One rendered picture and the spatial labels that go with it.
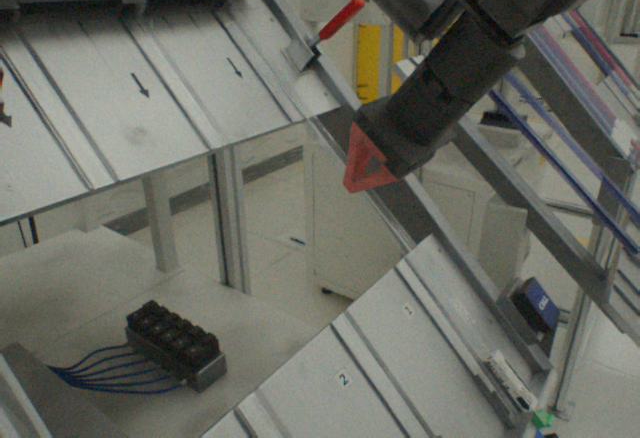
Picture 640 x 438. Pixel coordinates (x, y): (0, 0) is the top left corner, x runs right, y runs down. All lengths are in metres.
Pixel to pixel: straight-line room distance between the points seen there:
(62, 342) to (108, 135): 0.50
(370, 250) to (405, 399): 1.23
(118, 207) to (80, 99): 2.07
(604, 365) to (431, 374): 1.40
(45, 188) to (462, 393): 0.39
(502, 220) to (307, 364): 0.46
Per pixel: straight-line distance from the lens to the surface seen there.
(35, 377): 0.74
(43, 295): 0.99
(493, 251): 0.81
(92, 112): 0.42
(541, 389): 0.58
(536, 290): 0.59
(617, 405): 1.73
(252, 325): 0.80
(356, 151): 0.46
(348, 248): 1.71
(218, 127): 0.46
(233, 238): 0.85
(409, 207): 0.57
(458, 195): 1.43
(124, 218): 2.50
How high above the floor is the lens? 1.11
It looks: 24 degrees down
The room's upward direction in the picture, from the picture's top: straight up
